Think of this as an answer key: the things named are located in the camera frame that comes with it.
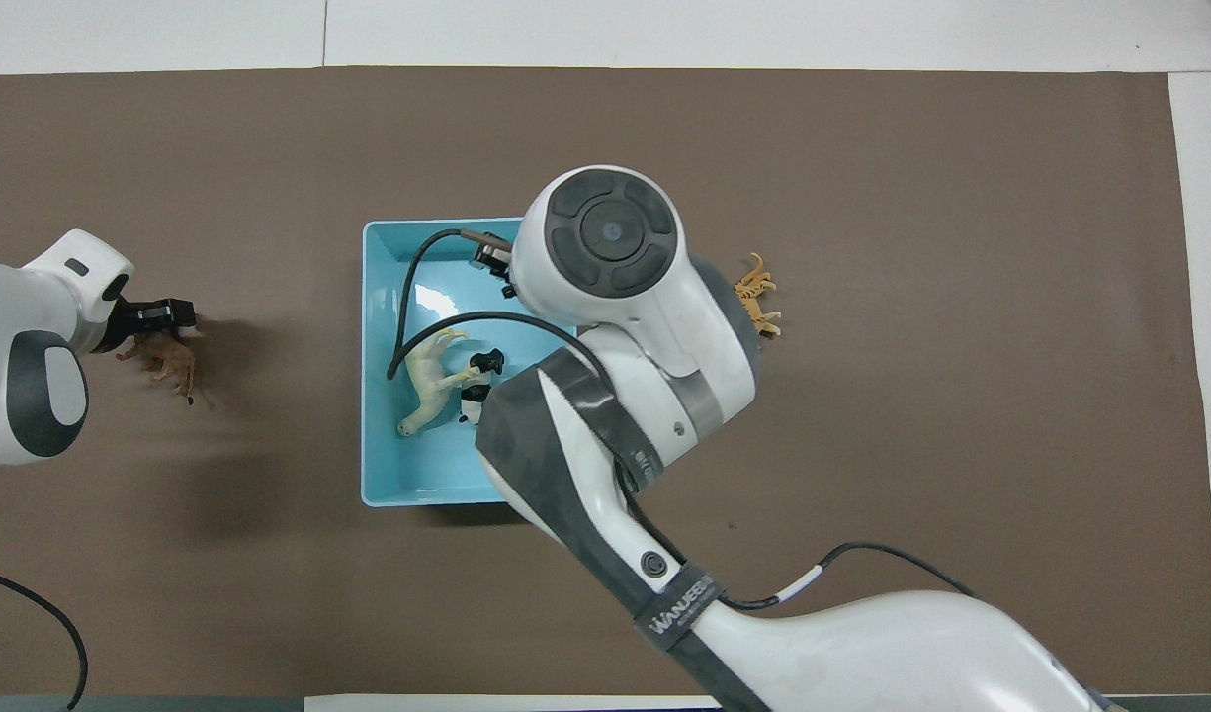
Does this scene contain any light blue storage box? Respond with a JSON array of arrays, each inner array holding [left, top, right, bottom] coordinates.
[[361, 218, 582, 509]]

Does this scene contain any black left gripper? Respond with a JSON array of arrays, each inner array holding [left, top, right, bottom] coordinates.
[[101, 275, 200, 355]]

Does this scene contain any brown lion toy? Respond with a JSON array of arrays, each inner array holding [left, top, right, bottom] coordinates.
[[116, 331, 216, 409]]

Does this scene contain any brown table mat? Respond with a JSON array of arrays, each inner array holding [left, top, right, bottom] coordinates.
[[0, 67, 1211, 697]]

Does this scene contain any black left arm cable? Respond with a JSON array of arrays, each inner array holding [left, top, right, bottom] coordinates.
[[0, 565, 90, 712]]

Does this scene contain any black white panda toy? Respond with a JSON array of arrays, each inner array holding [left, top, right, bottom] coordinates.
[[456, 349, 508, 427]]

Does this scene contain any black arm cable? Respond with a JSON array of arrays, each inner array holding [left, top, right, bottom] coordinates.
[[0, 565, 90, 712], [385, 228, 977, 610]]

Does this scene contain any orange tiger toy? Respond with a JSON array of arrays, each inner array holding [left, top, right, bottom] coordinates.
[[733, 252, 783, 340]]

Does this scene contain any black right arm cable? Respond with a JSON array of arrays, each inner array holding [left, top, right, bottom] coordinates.
[[385, 228, 977, 610]]

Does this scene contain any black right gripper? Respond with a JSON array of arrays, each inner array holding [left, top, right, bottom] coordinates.
[[463, 229, 519, 300]]

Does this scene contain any cream white horse toy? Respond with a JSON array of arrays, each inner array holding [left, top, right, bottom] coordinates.
[[397, 327, 488, 439]]

